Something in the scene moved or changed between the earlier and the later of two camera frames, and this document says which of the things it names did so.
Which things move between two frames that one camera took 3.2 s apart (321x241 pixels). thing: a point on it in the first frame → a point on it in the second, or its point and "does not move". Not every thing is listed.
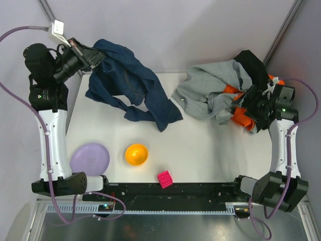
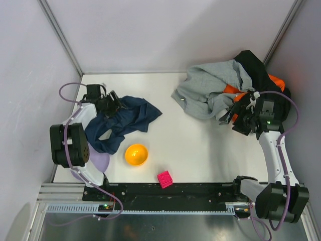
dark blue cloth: [120, 77] → [137, 116]
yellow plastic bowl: [136, 154] does not move
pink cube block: [165, 179] does not move
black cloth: [259, 74] does not move
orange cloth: [239, 116] does not move
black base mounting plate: [178, 197] does not move
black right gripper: [250, 106] → [241, 116]
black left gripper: [84, 57] → [112, 102]
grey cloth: [200, 90] does not move
